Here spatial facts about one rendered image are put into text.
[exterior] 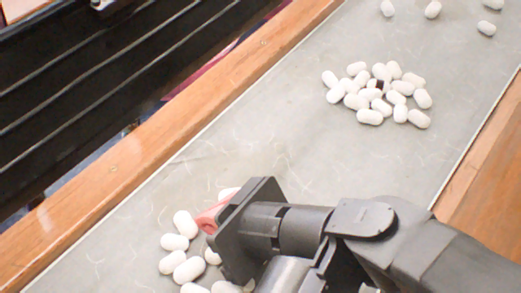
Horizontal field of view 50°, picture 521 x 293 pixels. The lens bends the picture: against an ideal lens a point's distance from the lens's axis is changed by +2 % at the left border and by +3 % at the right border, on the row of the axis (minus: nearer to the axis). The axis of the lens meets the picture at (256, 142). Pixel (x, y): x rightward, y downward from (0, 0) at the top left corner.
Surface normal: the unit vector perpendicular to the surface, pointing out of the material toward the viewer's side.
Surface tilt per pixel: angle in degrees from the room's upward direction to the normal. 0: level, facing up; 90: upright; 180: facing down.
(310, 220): 43
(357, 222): 39
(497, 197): 0
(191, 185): 0
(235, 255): 51
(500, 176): 0
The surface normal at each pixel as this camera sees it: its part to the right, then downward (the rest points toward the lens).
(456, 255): -0.36, -0.65
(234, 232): 0.69, -0.03
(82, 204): 0.10, -0.66
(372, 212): -0.52, -0.69
